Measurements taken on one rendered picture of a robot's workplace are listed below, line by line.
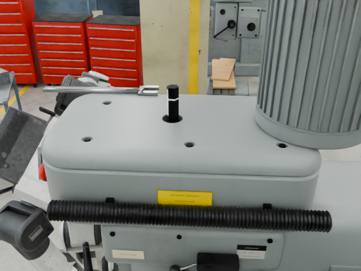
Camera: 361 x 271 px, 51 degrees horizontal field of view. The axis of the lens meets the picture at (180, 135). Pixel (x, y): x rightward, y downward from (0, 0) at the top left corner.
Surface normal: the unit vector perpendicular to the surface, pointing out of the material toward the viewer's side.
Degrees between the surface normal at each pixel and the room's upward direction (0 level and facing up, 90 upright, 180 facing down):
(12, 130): 59
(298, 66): 90
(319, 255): 90
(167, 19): 90
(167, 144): 0
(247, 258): 90
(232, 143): 0
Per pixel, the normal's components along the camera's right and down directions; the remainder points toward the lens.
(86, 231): 0.13, 0.36
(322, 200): 0.00, -0.87
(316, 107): -0.30, 0.47
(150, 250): -0.06, 0.49
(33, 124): 0.12, -0.03
